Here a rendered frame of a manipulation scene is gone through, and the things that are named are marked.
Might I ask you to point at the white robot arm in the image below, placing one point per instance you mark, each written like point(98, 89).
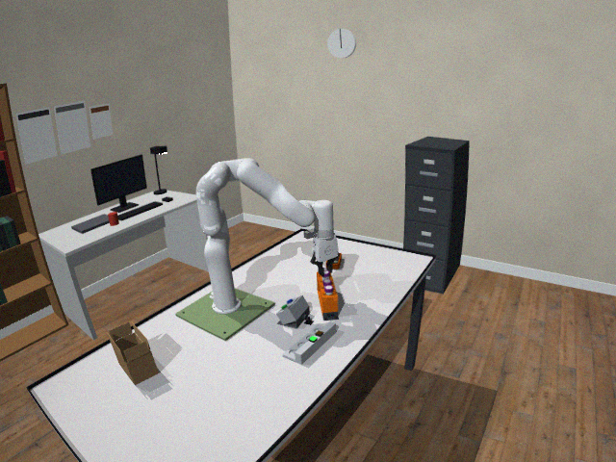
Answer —
point(213, 220)

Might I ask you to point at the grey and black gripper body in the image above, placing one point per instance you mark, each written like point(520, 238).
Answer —
point(325, 248)

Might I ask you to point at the small brown cardboard box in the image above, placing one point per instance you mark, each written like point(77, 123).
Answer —
point(141, 364)

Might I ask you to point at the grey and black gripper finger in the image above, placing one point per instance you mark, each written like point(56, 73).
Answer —
point(320, 267)
point(329, 266)

